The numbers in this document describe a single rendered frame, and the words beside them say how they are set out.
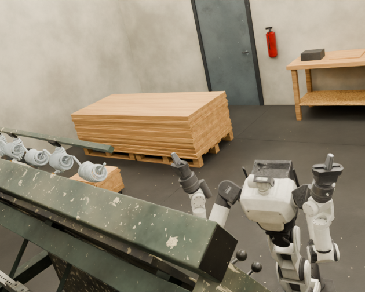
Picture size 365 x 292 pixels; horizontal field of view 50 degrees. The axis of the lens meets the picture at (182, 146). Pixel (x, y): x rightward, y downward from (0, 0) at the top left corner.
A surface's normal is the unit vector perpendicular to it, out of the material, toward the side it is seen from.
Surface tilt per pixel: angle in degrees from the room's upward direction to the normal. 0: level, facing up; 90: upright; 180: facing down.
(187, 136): 90
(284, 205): 82
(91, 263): 34
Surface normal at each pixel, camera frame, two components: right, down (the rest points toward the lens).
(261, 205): -0.49, 0.06
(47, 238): -0.53, -0.52
